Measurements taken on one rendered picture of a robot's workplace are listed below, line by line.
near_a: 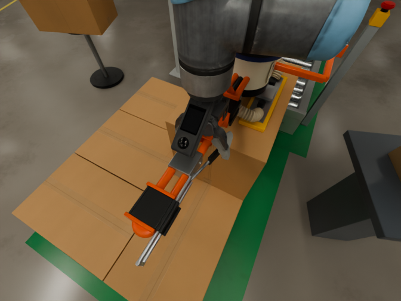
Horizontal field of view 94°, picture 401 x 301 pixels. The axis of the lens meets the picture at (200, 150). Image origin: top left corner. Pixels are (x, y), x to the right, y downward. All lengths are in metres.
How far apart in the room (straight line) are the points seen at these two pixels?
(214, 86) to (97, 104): 2.18
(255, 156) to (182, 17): 0.50
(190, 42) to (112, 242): 0.92
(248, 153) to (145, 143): 0.71
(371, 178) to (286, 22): 0.92
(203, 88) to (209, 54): 0.06
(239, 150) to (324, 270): 1.23
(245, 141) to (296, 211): 1.12
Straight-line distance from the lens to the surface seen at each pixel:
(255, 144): 0.69
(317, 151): 2.08
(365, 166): 1.12
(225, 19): 0.26
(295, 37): 0.27
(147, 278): 0.98
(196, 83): 0.31
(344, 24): 0.28
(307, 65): 1.96
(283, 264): 1.60
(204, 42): 0.27
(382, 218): 1.03
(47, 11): 2.33
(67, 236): 1.14
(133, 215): 0.43
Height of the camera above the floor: 1.50
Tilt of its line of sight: 58 degrees down
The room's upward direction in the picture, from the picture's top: straight up
